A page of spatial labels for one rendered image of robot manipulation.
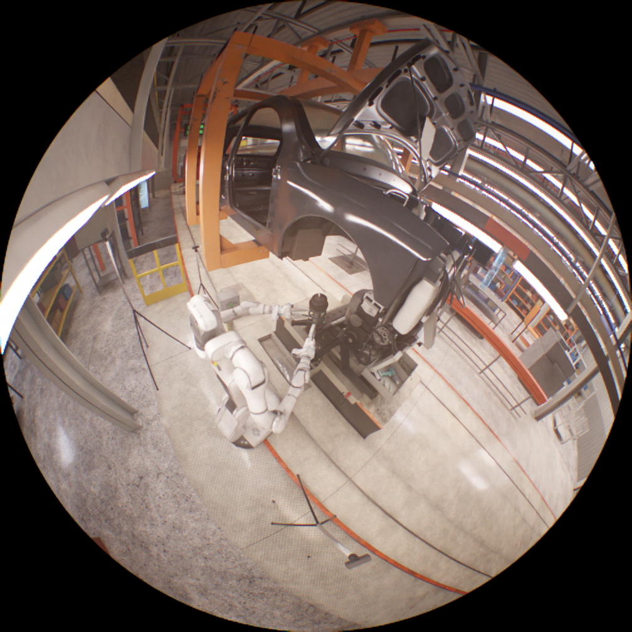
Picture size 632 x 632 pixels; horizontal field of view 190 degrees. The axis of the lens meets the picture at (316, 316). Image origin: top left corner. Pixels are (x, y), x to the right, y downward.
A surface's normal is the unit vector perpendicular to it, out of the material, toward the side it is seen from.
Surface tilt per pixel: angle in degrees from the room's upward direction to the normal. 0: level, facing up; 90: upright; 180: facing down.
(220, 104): 90
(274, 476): 0
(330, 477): 0
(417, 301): 91
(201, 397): 0
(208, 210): 90
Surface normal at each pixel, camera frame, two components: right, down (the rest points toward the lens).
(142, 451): 0.21, -0.70
